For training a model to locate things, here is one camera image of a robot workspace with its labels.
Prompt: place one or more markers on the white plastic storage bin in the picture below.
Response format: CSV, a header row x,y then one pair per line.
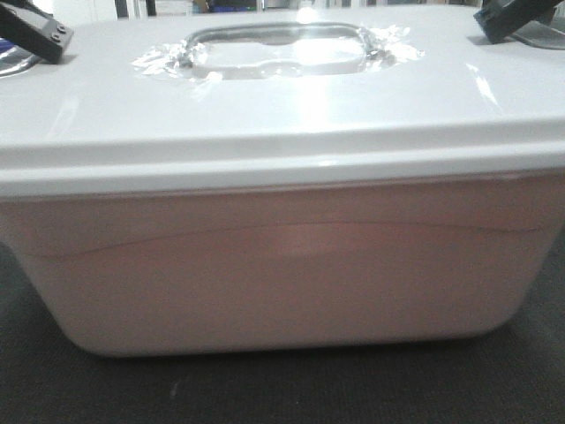
x,y
162,274

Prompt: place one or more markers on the blue bin on far shelf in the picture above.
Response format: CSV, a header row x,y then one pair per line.
x,y
225,8

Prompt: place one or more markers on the white bin lid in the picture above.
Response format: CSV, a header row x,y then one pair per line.
x,y
100,123

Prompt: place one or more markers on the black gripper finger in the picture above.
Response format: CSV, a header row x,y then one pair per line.
x,y
32,29
519,20

